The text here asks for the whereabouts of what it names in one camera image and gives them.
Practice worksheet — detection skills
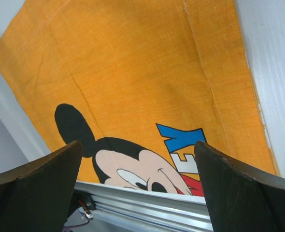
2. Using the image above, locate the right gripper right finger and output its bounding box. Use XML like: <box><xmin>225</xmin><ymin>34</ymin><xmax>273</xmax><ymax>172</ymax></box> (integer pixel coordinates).
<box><xmin>194</xmin><ymin>142</ymin><xmax>285</xmax><ymax>232</ymax></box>

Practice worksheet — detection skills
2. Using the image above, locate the orange Mickey Mouse placemat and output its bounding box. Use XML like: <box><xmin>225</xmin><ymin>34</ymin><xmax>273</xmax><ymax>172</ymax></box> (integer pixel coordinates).
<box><xmin>0</xmin><ymin>0</ymin><xmax>278</xmax><ymax>196</ymax></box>

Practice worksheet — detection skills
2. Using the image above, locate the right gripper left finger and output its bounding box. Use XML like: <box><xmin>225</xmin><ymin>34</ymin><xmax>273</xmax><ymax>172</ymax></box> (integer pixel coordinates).
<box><xmin>0</xmin><ymin>141</ymin><xmax>83</xmax><ymax>232</ymax></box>

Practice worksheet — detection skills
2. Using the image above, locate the aluminium rail base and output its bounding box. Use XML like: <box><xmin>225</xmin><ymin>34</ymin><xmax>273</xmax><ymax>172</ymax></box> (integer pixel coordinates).
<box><xmin>75</xmin><ymin>181</ymin><xmax>213</xmax><ymax>232</ymax></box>

